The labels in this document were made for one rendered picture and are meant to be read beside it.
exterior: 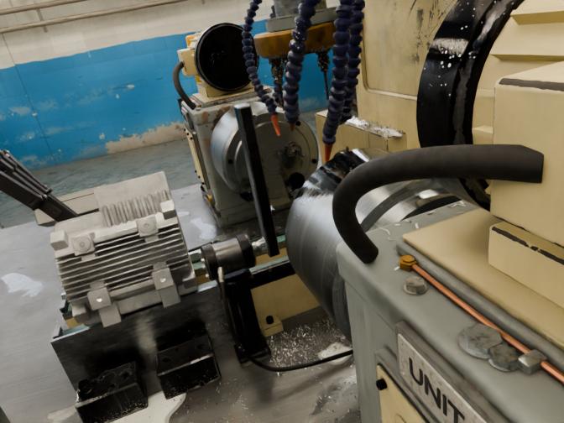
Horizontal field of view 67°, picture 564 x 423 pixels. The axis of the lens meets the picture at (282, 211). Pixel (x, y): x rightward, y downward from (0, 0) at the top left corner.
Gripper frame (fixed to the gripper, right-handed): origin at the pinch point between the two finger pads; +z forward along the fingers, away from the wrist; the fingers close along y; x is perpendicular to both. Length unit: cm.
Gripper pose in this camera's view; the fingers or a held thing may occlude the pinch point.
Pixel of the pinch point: (60, 211)
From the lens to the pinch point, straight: 87.6
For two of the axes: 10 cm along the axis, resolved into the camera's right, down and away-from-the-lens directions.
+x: -7.2, 6.9, 0.0
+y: -3.4, -3.4, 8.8
